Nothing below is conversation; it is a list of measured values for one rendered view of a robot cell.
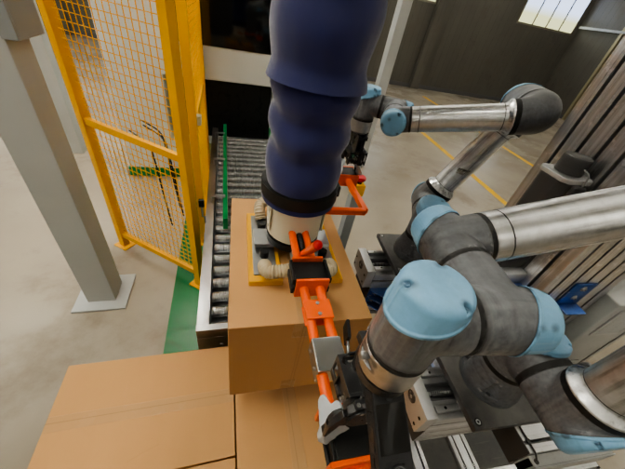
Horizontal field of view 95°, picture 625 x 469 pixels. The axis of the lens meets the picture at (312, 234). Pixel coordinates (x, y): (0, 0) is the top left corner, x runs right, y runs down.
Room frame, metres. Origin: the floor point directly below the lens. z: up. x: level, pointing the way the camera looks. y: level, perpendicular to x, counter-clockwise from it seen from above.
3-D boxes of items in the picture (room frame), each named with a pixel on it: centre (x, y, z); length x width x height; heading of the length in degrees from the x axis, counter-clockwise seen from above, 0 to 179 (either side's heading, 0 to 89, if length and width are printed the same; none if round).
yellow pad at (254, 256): (0.71, 0.16, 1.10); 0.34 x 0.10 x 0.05; 19
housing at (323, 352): (0.30, -0.08, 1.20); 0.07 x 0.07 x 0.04; 19
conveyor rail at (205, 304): (1.74, 0.79, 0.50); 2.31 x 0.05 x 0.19; 21
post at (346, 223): (1.48, -0.19, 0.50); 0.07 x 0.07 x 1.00; 21
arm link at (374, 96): (1.08, -0.09, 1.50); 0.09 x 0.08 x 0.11; 82
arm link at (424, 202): (0.91, -0.40, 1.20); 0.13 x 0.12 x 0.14; 172
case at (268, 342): (0.74, 0.07, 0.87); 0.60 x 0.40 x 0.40; 19
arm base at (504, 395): (0.43, -0.54, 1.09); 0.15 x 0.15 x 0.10
